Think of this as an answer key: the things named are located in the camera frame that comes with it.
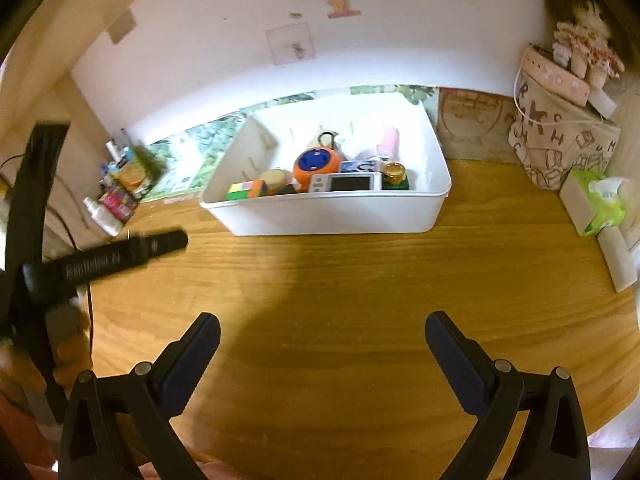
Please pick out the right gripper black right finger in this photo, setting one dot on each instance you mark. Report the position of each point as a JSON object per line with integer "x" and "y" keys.
{"x": 467, "y": 367}

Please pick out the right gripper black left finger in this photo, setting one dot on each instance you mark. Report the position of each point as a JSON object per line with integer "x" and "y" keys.
{"x": 180, "y": 367}

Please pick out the multicolour rubiks cube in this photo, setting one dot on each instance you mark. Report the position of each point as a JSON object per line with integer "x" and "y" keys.
{"x": 247, "y": 189}

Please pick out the green bottle gold cap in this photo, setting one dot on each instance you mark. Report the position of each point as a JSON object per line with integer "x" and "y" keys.
{"x": 394, "y": 177}

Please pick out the round olive compact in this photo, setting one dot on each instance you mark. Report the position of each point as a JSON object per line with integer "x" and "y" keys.
{"x": 276, "y": 180}

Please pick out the blue white card box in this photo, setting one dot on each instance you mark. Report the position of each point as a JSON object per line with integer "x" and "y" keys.
{"x": 354, "y": 166}

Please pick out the white handheld game console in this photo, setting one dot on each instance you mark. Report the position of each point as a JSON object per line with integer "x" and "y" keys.
{"x": 346, "y": 182}

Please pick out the pink ribbed tube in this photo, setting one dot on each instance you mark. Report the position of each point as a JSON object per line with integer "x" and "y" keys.
{"x": 388, "y": 146}

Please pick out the person left hand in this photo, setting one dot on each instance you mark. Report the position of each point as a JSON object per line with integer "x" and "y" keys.
{"x": 34, "y": 365}

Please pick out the white dropper bottle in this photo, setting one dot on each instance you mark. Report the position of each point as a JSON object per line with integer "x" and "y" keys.
{"x": 103, "y": 217}

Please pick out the red tube pack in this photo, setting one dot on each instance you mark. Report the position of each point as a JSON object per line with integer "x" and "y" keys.
{"x": 119, "y": 202}

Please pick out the green tissue pack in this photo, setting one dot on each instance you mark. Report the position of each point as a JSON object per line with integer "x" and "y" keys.
{"x": 592, "y": 201}

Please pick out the brown cartoon cardboard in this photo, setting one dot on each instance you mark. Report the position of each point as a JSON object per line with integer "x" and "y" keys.
{"x": 473, "y": 125}

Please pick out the white plastic storage bin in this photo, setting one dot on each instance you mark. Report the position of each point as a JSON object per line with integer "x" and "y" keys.
{"x": 274, "y": 137}

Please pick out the patterned canvas bag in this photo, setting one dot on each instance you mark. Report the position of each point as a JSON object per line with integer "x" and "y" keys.
{"x": 551, "y": 136}

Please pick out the rag doll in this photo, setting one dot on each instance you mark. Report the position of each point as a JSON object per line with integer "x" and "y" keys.
{"x": 589, "y": 40}

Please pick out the pink framed wall sticker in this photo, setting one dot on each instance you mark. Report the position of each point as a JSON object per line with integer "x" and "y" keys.
{"x": 291, "y": 44}

